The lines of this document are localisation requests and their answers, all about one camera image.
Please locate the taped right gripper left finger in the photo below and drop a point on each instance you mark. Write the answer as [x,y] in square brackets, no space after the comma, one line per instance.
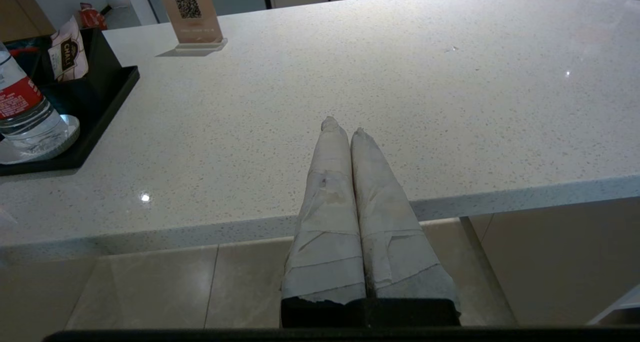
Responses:
[327,232]

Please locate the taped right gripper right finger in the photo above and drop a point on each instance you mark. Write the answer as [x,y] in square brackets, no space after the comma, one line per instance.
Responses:
[395,252]

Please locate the red-capped water bottle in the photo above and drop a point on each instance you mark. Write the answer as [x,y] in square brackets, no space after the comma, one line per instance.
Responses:
[22,106]

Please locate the pink tea bag packet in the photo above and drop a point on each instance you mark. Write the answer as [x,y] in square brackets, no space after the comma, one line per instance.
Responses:
[67,54]

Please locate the black rectangular tray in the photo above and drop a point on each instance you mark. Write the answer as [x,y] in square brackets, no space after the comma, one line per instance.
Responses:
[95,116]

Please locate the acrylic QR code sign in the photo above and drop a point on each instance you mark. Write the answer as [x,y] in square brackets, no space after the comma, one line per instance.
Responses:
[190,11]

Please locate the white round coaster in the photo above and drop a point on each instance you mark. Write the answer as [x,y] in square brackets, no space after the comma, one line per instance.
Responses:
[70,134]

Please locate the black organizer box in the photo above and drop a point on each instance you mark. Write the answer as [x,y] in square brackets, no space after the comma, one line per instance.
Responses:
[102,56]

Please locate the red bag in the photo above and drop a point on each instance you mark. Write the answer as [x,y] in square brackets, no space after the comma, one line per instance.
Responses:
[92,17]

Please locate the red sachet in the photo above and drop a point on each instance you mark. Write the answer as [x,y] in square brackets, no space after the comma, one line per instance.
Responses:
[22,50]

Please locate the wooden door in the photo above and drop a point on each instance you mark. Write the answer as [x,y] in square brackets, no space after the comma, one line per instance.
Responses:
[20,11]

